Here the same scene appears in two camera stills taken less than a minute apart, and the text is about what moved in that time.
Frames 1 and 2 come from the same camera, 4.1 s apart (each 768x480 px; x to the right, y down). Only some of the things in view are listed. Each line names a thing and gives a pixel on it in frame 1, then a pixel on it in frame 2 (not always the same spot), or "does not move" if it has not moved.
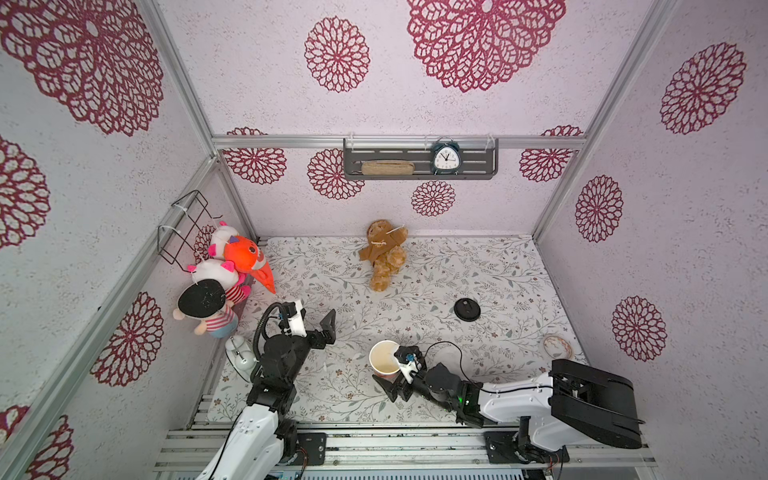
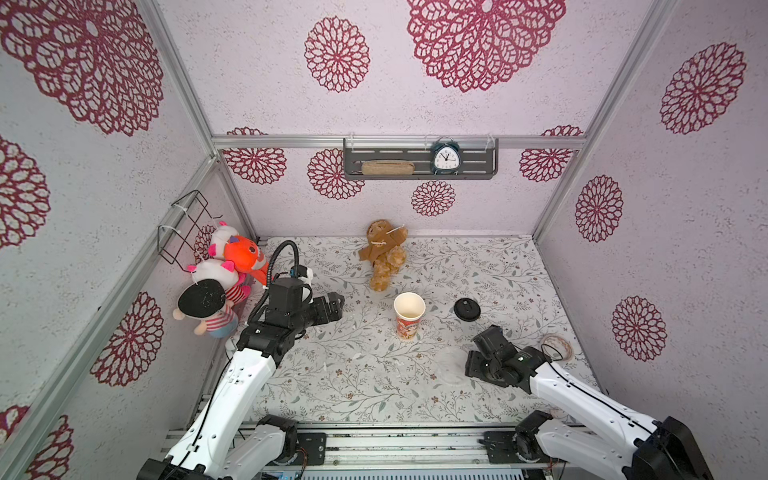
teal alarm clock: x=446 y=157 does not move
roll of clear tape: x=557 y=347 does not move
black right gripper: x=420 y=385 -> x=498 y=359
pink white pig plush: x=216 y=267 does not move
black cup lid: x=467 y=309 does not move
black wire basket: x=177 y=242 does not move
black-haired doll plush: x=207 y=300 does not move
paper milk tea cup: x=382 y=360 -> x=409 y=308
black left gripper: x=319 y=342 -> x=336 y=309
